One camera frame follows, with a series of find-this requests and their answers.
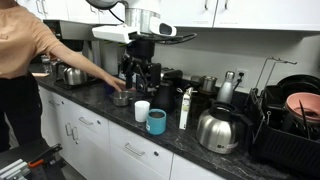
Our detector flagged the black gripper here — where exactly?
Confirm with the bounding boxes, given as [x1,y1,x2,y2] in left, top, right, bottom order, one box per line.
[120,39,163,98]

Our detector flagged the small steel bowl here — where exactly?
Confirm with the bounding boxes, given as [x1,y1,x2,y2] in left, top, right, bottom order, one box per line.
[110,90,135,108]

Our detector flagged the person right forearm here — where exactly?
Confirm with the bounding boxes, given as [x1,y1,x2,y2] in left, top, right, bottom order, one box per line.
[49,42,113,88]

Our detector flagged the white cabinet drawer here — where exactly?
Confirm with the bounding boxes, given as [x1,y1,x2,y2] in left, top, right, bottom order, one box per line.
[170,153,228,180]
[107,120,175,180]
[69,101,112,142]
[44,90,73,118]

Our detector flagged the person right hand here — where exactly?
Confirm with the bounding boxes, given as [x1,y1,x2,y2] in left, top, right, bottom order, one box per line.
[102,74,128,93]

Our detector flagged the black gooseneck kettle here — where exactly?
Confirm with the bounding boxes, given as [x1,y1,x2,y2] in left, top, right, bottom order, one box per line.
[151,79,177,114]

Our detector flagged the white mug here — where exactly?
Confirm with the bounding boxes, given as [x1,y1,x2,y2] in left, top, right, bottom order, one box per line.
[134,100,151,123]

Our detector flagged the teal mug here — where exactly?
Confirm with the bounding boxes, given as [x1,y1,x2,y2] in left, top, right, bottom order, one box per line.
[145,108,168,136]

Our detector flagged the white drink carton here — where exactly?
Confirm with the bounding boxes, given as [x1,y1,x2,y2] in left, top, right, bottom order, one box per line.
[178,86,195,131]

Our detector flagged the black coffee grinder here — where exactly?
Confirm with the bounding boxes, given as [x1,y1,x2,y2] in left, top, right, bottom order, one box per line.
[189,87,218,126]

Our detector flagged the steel coffee carafe black lid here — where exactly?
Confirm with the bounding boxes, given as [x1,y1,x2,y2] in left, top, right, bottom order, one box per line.
[62,65,89,86]
[195,100,254,155]

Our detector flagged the steel tumbler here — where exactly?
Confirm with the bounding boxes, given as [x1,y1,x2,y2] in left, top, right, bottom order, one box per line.
[201,75,218,94]

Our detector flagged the black steel coffee brewer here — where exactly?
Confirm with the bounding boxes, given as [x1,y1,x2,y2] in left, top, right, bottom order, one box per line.
[42,19,122,90]

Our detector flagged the steel water bottle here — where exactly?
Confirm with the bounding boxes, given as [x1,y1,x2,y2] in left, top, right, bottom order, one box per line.
[216,70,236,105]

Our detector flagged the small glass jar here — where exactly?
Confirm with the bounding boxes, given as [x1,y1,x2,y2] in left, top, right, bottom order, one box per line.
[40,54,52,74]

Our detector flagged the tan flat block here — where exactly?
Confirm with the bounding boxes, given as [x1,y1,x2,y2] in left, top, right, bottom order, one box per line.
[31,72,51,79]

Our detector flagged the black orange clamp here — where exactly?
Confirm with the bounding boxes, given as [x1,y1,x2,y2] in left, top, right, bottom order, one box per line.
[27,143,65,170]

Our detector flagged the black work table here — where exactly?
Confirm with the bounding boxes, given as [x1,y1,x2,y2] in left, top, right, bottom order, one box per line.
[0,137,67,180]

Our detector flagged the person in peach shirt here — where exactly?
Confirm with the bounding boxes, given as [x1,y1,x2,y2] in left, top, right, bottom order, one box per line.
[0,0,68,154]

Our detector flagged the aluminium extrusion bar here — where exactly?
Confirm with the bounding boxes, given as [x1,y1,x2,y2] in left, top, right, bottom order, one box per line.
[0,158,32,180]

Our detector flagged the black pan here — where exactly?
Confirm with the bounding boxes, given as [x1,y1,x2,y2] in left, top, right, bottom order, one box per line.
[275,73,320,99]

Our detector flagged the black coffee machine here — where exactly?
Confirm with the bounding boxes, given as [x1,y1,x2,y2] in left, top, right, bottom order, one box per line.
[245,84,320,178]

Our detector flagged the pink bowl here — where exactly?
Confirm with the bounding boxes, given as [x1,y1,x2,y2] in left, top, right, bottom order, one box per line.
[285,92,320,125]

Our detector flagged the black utensil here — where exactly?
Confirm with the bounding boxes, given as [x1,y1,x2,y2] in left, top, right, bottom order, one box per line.
[297,99,313,140]

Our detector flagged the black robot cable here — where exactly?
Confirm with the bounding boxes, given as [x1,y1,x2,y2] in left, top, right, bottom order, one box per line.
[133,31,198,46]

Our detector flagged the black plug with cable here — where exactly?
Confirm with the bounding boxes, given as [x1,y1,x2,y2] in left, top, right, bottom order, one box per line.
[233,71,246,92]

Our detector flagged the white wall outlet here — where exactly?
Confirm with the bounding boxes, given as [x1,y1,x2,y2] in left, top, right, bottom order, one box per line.
[235,67,251,90]

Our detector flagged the metal wire rack frame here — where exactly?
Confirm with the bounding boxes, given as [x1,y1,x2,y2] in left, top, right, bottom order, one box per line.
[255,56,298,98]

